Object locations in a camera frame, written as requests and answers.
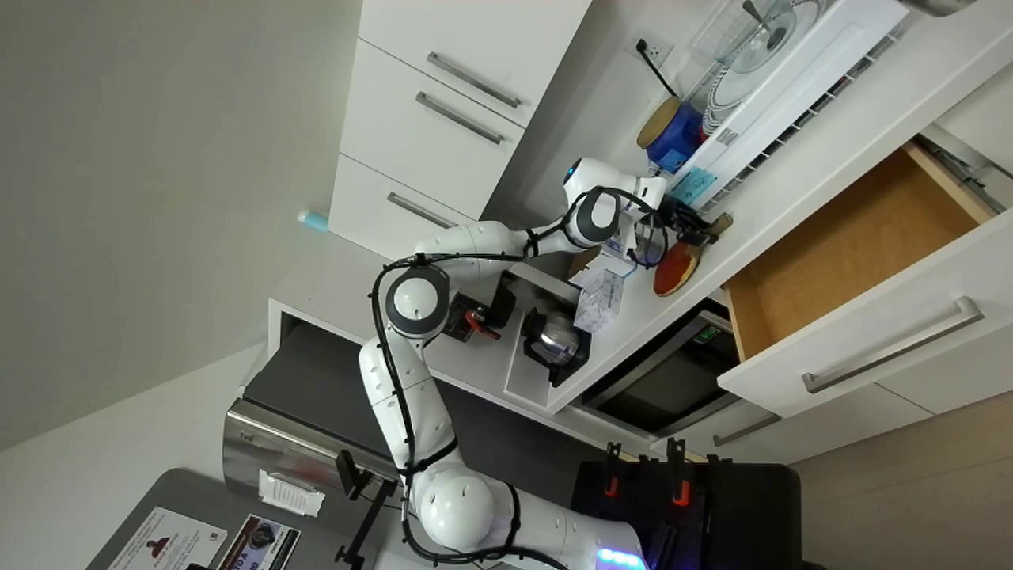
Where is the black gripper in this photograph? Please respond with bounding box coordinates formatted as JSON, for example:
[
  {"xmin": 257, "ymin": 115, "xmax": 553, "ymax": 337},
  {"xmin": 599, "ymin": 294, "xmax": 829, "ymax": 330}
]
[{"xmin": 649, "ymin": 197, "xmax": 727, "ymax": 249}]

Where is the red wooden table tennis paddle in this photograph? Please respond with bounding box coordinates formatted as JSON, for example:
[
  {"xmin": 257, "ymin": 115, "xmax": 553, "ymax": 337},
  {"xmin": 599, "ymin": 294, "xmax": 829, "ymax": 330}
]
[{"xmin": 649, "ymin": 216, "xmax": 739, "ymax": 296}]

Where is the white drawer with wooden interior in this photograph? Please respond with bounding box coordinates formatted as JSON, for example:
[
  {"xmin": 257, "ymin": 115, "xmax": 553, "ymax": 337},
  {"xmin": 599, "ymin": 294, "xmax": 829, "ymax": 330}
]
[{"xmin": 723, "ymin": 138, "xmax": 1013, "ymax": 420}]

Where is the white lower cabinet drawer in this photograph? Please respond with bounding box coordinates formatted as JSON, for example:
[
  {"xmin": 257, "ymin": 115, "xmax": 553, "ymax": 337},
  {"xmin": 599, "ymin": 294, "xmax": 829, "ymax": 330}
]
[{"xmin": 647, "ymin": 357, "xmax": 1013, "ymax": 467}]

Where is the blue container with tan lid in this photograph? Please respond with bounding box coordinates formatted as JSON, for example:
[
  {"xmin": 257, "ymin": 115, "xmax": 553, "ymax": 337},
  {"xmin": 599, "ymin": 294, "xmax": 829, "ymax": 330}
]
[{"xmin": 634, "ymin": 95, "xmax": 709, "ymax": 176}]

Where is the clear crumpled plastic packaging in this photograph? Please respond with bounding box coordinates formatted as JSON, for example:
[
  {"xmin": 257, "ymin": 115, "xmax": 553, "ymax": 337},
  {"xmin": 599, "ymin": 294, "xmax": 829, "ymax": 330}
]
[{"xmin": 567, "ymin": 263, "xmax": 636, "ymax": 334}]

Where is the long white vented appliance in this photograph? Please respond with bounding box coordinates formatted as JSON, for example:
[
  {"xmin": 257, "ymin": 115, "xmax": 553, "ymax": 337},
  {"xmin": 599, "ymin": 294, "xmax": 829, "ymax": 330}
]
[{"xmin": 658, "ymin": 0, "xmax": 912, "ymax": 216}]

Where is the built-in black oven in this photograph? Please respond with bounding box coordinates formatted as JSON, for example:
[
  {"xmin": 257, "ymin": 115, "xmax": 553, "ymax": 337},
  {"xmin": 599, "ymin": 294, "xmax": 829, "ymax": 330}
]
[{"xmin": 572, "ymin": 304, "xmax": 740, "ymax": 440}]

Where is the clear round fan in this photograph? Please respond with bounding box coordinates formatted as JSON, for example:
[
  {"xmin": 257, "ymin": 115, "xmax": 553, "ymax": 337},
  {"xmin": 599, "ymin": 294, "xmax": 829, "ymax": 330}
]
[{"xmin": 701, "ymin": 0, "xmax": 837, "ymax": 136}]

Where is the black case with red clamps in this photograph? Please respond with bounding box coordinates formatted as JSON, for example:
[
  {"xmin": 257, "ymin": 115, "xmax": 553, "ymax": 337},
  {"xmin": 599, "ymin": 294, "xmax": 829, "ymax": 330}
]
[{"xmin": 567, "ymin": 438, "xmax": 806, "ymax": 570}]

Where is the small light blue object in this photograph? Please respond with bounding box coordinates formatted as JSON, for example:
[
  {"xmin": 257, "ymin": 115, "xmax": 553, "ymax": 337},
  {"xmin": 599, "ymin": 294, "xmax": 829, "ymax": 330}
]
[{"xmin": 295, "ymin": 204, "xmax": 336, "ymax": 235}]

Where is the black mounting clamp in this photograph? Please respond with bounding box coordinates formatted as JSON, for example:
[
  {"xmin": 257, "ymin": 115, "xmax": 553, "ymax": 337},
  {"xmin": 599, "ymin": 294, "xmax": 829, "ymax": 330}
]
[{"xmin": 333, "ymin": 448, "xmax": 403, "ymax": 570}]

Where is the silver metal box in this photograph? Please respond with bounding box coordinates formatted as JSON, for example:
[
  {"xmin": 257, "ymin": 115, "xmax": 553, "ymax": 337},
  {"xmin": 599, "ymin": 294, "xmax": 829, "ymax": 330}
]
[{"xmin": 218, "ymin": 395, "xmax": 403, "ymax": 519}]

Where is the dark printed card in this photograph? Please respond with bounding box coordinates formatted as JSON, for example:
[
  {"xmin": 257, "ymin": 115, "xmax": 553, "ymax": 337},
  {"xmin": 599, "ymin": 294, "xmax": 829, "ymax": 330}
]
[{"xmin": 216, "ymin": 513, "xmax": 301, "ymax": 570}]

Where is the white printed paper sheet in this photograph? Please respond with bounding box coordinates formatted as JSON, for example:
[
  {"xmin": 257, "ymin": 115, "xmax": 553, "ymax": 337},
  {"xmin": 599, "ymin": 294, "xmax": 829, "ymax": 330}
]
[{"xmin": 104, "ymin": 504, "xmax": 233, "ymax": 570}]

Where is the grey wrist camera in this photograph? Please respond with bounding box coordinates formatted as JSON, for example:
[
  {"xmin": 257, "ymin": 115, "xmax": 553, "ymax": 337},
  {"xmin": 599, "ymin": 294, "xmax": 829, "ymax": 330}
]
[{"xmin": 620, "ymin": 201, "xmax": 667, "ymax": 267}]

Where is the black wall cable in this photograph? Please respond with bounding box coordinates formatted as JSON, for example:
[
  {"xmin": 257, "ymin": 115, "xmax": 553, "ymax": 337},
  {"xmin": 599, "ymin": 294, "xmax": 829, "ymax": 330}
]
[{"xmin": 630, "ymin": 37, "xmax": 679, "ymax": 104}]

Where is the short silver drawer handle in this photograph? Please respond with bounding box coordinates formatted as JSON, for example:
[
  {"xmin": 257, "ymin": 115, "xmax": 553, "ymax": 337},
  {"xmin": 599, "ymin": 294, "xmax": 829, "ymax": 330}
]
[{"xmin": 709, "ymin": 412, "xmax": 785, "ymax": 448}]

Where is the long silver drawer handle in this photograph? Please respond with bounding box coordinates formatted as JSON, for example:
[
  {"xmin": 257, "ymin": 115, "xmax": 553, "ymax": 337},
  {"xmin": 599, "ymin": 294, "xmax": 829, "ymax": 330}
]
[{"xmin": 802, "ymin": 294, "xmax": 987, "ymax": 395}]

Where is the silver cabinet handle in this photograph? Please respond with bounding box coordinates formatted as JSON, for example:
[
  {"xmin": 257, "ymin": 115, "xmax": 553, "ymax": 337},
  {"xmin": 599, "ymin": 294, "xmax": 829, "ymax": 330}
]
[
  {"xmin": 413, "ymin": 89, "xmax": 507, "ymax": 145},
  {"xmin": 426, "ymin": 50, "xmax": 527, "ymax": 109},
  {"xmin": 385, "ymin": 191, "xmax": 457, "ymax": 232}
]

